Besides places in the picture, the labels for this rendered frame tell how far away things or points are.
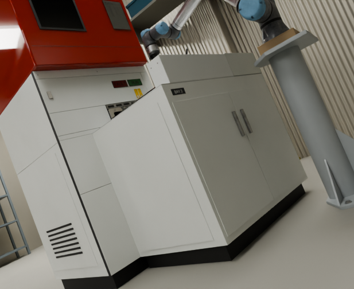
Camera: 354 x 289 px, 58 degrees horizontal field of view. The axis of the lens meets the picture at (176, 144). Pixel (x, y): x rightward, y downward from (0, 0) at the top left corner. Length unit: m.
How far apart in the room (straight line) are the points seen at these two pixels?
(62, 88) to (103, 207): 0.70
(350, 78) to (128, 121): 2.76
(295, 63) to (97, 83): 1.13
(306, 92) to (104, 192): 1.17
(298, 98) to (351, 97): 2.15
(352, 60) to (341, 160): 2.21
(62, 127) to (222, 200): 0.93
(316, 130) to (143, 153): 0.86
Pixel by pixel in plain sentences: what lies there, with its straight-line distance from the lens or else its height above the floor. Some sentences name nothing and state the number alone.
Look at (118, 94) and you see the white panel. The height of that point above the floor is 1.03.
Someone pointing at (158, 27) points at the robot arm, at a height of 1.28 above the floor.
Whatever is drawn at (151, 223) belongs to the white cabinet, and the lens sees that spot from 1.67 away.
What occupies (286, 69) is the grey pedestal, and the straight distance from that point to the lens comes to 1.73.
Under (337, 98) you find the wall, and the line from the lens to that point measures 3.85.
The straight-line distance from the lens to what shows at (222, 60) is 1.87.
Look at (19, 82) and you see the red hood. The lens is 2.04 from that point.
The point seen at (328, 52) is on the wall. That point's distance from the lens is 3.88.
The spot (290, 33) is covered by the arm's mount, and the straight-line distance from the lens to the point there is 1.74.
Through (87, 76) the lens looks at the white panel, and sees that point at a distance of 2.02.
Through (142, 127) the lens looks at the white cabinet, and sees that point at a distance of 1.52.
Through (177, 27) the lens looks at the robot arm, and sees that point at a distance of 2.14.
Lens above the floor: 0.46
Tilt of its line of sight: 4 degrees up
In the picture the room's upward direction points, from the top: 22 degrees counter-clockwise
